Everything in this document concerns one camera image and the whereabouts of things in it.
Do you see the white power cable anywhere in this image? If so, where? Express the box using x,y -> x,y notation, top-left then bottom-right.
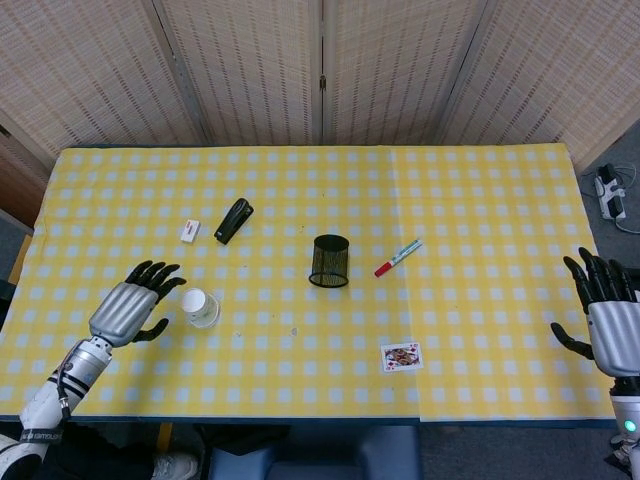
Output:
612,162 -> 640,235

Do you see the white sneaker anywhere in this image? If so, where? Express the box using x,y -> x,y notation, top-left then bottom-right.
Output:
148,451 -> 201,480

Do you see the small white staple box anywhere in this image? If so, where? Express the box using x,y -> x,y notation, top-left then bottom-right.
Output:
180,218 -> 203,245

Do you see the white floral paper cup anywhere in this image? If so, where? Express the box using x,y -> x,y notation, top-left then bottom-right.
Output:
189,294 -> 222,330
180,287 -> 217,326

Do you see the yellow checked tablecloth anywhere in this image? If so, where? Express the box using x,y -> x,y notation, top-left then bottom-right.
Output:
0,146 -> 422,419
388,142 -> 619,424

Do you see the queen of diamonds playing card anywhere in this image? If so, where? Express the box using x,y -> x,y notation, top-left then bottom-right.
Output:
380,342 -> 423,374

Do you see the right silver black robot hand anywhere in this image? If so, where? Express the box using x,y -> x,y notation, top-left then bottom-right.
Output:
549,247 -> 640,378

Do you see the woven folding screen panel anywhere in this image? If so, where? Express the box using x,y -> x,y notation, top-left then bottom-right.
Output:
322,0 -> 494,147
442,0 -> 640,171
0,0 -> 206,161
152,0 -> 322,147

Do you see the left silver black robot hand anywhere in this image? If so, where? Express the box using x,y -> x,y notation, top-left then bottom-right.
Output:
88,260 -> 188,349

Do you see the white power strip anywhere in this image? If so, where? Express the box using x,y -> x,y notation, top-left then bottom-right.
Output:
593,163 -> 629,222

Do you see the red capped white marker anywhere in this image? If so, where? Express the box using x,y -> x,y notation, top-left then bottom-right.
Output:
374,239 -> 424,278

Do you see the black stapler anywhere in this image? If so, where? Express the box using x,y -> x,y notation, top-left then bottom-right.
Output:
213,197 -> 254,246

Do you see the brown wooden cabinet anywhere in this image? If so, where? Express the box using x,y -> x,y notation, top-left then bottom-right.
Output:
0,124 -> 52,232

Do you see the black mesh pen holder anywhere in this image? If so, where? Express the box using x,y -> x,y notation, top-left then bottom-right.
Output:
308,235 -> 351,289

